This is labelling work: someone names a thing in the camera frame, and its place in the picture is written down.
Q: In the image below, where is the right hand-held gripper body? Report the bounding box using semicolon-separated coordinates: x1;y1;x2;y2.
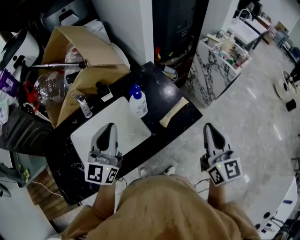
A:
200;150;243;188

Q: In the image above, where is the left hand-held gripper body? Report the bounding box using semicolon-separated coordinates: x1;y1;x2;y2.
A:
84;152;123;186

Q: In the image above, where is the person's right forearm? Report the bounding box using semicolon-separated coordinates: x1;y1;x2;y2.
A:
207;184;228;209

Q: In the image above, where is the person's left forearm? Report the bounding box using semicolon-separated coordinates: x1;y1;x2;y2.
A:
92;182;118;214

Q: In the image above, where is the white rectangular sink basin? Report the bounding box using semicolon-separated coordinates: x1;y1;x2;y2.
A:
70;96;152;165

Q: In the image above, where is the chrome faucet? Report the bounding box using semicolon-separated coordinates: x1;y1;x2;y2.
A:
71;93;93;119

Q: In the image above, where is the white pump bottle blue cap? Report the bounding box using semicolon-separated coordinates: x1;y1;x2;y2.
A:
129;84;148;119

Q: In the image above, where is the small black white bottle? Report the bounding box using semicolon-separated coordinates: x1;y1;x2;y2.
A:
95;81;113;102

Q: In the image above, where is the black marble vanity table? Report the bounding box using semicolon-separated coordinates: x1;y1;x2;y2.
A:
44;61;203;206

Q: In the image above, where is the white marble pattern cabinet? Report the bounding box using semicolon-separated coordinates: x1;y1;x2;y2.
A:
187;37;253;108

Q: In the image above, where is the yellow tape measure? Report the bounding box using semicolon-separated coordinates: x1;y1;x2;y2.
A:
20;167;31;181

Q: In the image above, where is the black dish rack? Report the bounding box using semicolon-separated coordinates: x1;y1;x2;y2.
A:
0;103;53;155

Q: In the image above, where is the person's tan shirt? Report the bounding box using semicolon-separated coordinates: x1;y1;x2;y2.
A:
62;174;261;240

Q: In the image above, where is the blue bowl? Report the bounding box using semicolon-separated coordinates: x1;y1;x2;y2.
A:
163;65;179;82

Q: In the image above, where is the small black box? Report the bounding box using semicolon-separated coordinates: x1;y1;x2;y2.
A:
285;98;298;112

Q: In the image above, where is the round white stand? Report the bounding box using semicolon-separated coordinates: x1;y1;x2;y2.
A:
273;69;300;100

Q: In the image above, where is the metal rod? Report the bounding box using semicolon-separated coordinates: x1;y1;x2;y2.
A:
31;62;86;70

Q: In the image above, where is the brown cardboard box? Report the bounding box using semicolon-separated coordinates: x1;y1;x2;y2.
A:
41;26;131;129

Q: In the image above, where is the purple packet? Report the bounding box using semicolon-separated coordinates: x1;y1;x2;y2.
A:
0;69;19;97

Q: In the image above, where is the white sink table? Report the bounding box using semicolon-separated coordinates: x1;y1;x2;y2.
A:
228;9;268;45

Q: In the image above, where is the grey appliance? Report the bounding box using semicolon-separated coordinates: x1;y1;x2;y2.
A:
41;0;90;28

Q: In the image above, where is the clear water jug red handle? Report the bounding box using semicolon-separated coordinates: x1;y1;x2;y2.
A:
24;70;71;113

